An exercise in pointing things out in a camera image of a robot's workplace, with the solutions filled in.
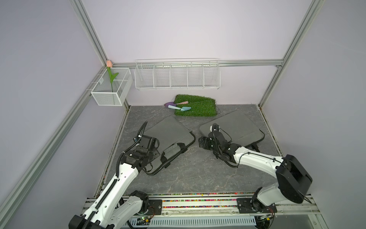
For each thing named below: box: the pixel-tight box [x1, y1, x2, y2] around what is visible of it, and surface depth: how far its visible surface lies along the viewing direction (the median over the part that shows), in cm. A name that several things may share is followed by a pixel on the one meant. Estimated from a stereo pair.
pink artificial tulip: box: [106, 60, 120, 93], surface depth 92 cm
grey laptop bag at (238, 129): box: [199, 109, 265, 148], surface depth 101 cm
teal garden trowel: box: [167, 104, 192, 112], surface depth 119 cm
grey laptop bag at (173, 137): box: [143, 115, 196, 176], surface depth 98 cm
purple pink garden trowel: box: [163, 100, 189, 107], surface depth 122 cm
